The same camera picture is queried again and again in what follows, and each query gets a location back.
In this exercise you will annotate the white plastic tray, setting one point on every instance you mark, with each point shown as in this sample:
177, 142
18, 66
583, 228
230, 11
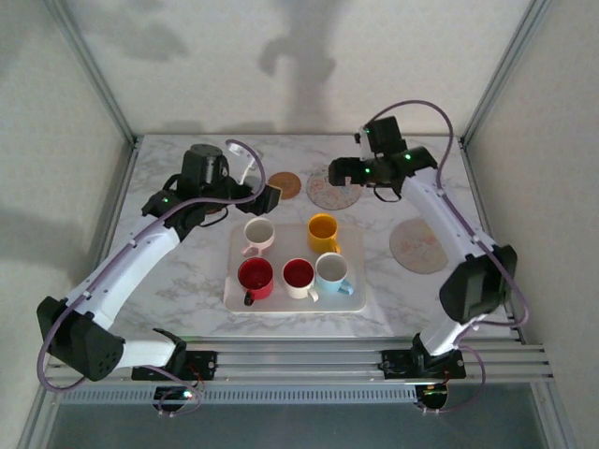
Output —
290, 243

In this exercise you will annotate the white cup with red inside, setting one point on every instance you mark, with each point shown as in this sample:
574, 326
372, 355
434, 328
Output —
298, 273

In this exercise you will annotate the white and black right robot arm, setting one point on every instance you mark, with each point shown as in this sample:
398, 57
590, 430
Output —
444, 220

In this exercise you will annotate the round bunny print coaster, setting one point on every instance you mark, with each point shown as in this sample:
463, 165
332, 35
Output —
327, 194

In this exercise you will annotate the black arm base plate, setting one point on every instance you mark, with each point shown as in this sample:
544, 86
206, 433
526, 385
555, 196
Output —
395, 365
201, 365

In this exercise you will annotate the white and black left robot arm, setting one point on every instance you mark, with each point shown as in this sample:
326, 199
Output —
131, 266

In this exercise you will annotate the round woven rattan coaster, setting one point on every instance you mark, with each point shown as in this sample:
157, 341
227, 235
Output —
283, 185

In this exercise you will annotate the round pink floral coaster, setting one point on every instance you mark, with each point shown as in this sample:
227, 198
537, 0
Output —
416, 245

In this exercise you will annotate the yellow cup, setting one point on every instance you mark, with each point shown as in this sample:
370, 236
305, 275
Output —
323, 238

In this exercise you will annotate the aluminium upright post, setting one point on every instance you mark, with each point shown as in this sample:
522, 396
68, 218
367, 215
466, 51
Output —
93, 70
505, 70

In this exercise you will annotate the pale pink cup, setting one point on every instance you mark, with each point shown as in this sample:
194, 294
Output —
258, 231

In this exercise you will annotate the aluminium rail with arm bases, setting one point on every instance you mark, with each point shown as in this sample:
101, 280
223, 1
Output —
299, 365

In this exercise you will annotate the light blue cup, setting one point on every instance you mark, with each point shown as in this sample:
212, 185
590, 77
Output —
331, 269

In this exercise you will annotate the aluminium side rail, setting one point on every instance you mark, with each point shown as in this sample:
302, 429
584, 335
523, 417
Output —
479, 196
117, 196

